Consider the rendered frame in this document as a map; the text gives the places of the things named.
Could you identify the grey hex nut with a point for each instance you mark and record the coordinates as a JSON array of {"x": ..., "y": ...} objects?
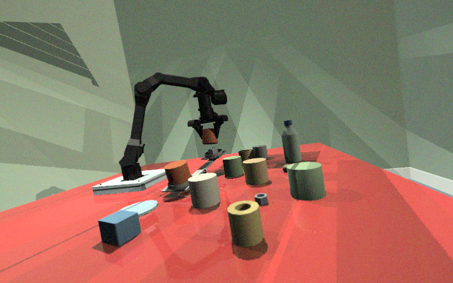
[{"x": 261, "y": 198}]

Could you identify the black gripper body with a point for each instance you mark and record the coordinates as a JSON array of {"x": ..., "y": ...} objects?
[{"x": 206, "y": 114}]

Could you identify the grey bottle with dark blue cap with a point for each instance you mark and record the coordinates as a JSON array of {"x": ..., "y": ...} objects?
[{"x": 291, "y": 146}]

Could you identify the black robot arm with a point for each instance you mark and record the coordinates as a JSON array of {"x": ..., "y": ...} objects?
[{"x": 131, "y": 170}]

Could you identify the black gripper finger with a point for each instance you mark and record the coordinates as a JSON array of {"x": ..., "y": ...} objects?
[
  {"x": 199, "y": 130},
  {"x": 217, "y": 128}
]

